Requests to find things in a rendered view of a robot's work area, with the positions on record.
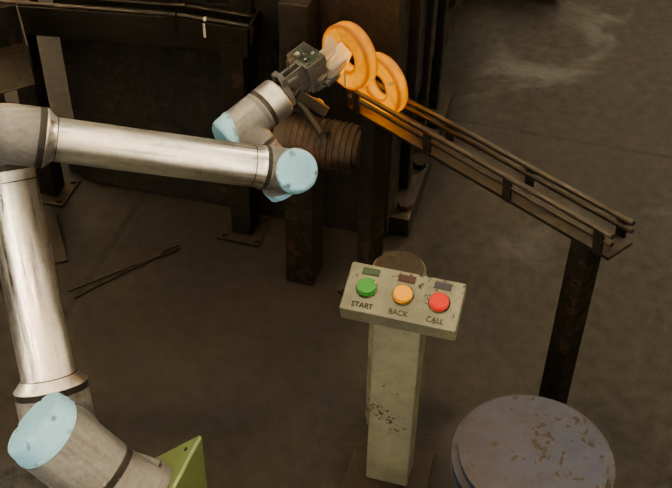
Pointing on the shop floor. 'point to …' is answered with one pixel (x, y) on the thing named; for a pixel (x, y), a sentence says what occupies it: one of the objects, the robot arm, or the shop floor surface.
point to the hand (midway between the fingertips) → (349, 48)
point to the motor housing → (307, 230)
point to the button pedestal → (396, 374)
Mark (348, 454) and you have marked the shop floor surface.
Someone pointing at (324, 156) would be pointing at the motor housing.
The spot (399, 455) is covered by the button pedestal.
